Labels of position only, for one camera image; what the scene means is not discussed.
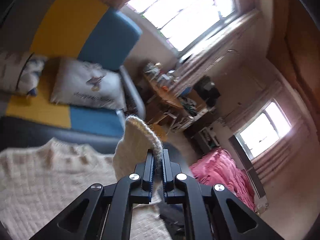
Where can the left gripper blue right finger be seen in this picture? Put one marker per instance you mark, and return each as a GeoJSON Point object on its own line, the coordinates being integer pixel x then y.
{"type": "Point", "coordinates": [179, 188]}

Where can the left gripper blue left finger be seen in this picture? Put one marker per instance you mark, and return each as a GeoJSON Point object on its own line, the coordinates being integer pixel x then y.
{"type": "Point", "coordinates": [135, 188]}

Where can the cream knitted sweater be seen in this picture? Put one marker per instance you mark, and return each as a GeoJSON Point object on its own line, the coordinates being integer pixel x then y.
{"type": "Point", "coordinates": [43, 168]}

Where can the blue folding chair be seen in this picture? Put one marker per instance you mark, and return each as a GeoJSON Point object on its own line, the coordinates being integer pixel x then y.
{"type": "Point", "coordinates": [186, 91]}

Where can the pink ruffled bed cover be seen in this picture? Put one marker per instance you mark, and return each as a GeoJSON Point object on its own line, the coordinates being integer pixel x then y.
{"type": "Point", "coordinates": [218, 167]}

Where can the white low shelf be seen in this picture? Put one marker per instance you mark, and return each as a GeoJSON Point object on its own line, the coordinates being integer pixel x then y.
{"type": "Point", "coordinates": [207, 139]}

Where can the wooden side table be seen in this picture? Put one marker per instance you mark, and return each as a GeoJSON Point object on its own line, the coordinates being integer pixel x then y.
{"type": "Point", "coordinates": [183, 111]}

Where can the black television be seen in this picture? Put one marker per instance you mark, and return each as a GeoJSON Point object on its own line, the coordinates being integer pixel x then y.
{"type": "Point", "coordinates": [207, 91]}

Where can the grey deer print pillow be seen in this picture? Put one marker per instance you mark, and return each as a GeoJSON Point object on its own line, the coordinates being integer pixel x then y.
{"type": "Point", "coordinates": [87, 84]}

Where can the pink middle curtain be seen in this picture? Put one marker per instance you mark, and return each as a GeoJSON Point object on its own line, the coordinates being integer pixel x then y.
{"type": "Point", "coordinates": [211, 51]}

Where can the multicolour sofa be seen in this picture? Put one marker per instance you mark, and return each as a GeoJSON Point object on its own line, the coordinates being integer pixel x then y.
{"type": "Point", "coordinates": [85, 30]}

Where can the triangle pattern pillow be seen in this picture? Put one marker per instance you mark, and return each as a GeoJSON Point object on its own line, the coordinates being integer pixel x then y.
{"type": "Point", "coordinates": [20, 72]}

